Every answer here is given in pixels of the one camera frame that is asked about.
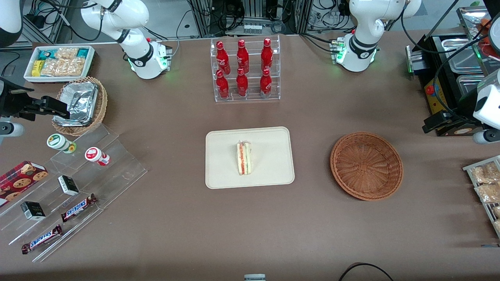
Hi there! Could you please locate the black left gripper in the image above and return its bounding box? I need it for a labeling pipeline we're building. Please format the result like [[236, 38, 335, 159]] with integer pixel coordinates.
[[422, 91, 484, 134]]

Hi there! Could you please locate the clear bag of crackers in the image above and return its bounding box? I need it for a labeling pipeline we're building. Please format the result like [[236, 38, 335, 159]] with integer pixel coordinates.
[[41, 48, 86, 77]]

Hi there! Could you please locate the round brown wicker basket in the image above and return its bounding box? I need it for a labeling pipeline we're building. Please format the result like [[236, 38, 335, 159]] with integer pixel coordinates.
[[330, 132, 404, 201]]

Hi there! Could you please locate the clear acrylic bottle rack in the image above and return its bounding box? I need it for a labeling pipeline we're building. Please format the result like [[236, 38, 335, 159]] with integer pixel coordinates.
[[210, 35, 281, 103]]

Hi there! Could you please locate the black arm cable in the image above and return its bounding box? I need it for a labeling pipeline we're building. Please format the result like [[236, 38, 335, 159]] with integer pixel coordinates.
[[400, 6, 489, 118]]

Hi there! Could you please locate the tan wicker basket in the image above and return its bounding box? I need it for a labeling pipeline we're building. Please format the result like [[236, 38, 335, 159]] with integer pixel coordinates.
[[52, 76, 108, 136]]

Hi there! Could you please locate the clear acrylic stepped stand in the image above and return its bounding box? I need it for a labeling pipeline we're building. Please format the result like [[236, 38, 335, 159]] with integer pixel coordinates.
[[0, 123, 148, 263]]

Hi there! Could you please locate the brown Snickers bar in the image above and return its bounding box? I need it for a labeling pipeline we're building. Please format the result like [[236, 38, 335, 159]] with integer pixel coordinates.
[[21, 225, 63, 254], [61, 194, 98, 223]]

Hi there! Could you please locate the triangular sandwich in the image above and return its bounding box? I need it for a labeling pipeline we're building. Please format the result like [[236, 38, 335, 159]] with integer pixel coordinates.
[[236, 141, 253, 176]]

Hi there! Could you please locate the small black box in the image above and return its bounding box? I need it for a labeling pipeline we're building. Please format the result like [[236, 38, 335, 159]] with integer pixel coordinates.
[[58, 175, 80, 196], [20, 201, 46, 221]]

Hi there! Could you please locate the black looped table cable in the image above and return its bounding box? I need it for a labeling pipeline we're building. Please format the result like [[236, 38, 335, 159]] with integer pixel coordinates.
[[338, 262, 395, 281]]

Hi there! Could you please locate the black hot food display case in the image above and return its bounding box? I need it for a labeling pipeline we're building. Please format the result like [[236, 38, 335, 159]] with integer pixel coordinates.
[[405, 0, 500, 137]]

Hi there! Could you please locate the white rectangular snack tray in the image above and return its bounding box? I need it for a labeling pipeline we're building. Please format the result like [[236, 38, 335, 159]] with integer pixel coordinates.
[[23, 45, 96, 84]]

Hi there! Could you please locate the red plaid cookie box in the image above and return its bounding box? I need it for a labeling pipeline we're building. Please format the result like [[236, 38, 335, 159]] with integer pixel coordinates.
[[0, 160, 49, 208]]

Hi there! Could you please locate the red lidded yogurt cup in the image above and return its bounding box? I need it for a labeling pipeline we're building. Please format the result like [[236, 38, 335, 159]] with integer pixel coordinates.
[[85, 147, 111, 166]]

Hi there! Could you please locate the beige rectangular serving tray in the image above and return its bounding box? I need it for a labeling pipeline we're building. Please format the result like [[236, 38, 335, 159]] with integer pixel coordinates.
[[205, 126, 295, 190]]

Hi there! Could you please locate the green lidded yogurt cup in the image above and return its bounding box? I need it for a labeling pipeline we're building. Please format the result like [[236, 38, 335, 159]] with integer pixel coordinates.
[[47, 133, 77, 154]]

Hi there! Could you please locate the steel food pan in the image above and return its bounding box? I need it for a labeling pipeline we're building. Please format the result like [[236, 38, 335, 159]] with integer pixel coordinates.
[[456, 74, 487, 99], [445, 38, 484, 73]]

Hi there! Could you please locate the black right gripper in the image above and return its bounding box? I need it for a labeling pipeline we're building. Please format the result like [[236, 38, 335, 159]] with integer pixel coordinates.
[[0, 77, 71, 121]]

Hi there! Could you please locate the red cola bottle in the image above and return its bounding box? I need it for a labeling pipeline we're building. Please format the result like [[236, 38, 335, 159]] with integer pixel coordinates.
[[259, 68, 273, 98], [261, 38, 273, 71], [236, 68, 249, 97], [216, 69, 230, 99], [236, 39, 250, 74], [216, 41, 230, 75]]

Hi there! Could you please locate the silver foil container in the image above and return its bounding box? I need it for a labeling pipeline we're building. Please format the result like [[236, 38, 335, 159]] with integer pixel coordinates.
[[54, 82, 98, 126]]

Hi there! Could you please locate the clear bag of pastry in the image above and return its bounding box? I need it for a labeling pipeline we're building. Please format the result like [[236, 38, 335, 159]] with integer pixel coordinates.
[[475, 183, 500, 204], [471, 162, 500, 184]]

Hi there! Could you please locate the tray of packaged snacks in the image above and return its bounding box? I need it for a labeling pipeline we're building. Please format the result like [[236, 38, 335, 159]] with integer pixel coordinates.
[[463, 155, 500, 238]]

